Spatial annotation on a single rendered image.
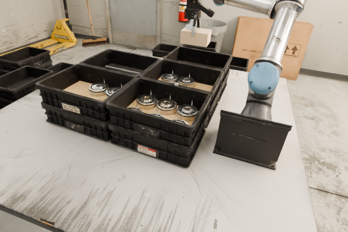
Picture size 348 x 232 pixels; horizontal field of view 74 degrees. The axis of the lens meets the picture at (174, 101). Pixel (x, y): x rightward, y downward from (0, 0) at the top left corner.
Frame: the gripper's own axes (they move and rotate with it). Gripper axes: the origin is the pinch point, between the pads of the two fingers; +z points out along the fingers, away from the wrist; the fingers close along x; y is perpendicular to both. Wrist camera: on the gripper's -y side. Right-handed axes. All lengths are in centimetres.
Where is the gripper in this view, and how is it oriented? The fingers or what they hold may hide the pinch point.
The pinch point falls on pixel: (196, 33)
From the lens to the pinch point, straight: 144.5
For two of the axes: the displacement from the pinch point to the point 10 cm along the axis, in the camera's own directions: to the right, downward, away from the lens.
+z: -0.4, 8.6, 5.2
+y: -9.5, -2.0, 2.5
